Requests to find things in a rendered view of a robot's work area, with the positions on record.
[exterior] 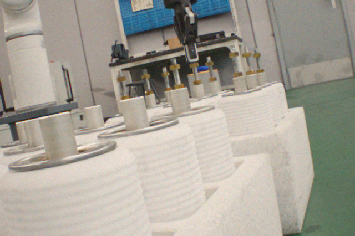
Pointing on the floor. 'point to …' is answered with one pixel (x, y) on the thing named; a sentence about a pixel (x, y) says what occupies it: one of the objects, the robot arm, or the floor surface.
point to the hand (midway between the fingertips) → (191, 52)
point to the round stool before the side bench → (142, 87)
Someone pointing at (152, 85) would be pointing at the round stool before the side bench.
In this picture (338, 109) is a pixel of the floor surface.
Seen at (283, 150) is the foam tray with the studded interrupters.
